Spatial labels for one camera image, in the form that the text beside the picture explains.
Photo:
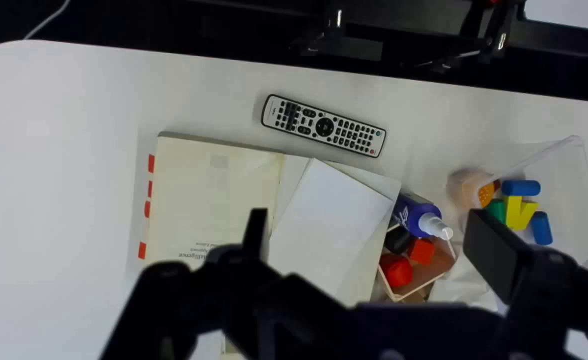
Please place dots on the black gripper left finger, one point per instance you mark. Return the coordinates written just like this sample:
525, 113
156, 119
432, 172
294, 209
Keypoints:
255, 232

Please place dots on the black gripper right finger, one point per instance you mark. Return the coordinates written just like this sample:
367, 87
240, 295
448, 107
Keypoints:
497, 252

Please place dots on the clear plastic tote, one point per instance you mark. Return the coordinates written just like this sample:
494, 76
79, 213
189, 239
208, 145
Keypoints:
561, 167

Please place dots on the yellow block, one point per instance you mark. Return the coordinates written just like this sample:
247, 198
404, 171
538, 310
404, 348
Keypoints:
519, 213

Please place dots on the green block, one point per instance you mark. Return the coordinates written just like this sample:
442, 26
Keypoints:
497, 209

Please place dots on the blue small block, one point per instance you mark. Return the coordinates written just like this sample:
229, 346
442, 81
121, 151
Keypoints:
541, 228

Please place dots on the orange block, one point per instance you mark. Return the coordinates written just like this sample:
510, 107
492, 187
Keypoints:
486, 192

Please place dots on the blue cylinder block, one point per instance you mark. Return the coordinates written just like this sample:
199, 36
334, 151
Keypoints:
520, 187

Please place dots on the cream book with red tabs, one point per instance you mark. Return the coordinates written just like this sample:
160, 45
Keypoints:
200, 195

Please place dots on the red square block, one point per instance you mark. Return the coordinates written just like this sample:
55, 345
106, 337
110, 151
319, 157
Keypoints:
423, 251

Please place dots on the beige round block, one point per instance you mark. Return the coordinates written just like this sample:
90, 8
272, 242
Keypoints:
465, 185

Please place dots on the white paper sheet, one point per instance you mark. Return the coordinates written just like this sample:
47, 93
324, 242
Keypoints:
330, 220

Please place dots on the blue glue bottle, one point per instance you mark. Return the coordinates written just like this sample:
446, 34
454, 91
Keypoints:
421, 217

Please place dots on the wooden box of blocks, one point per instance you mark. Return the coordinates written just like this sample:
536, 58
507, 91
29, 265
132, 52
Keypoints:
399, 242

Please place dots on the red round block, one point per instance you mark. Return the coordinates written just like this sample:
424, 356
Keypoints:
396, 271

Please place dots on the grey remote control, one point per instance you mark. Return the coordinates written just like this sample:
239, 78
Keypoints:
322, 127

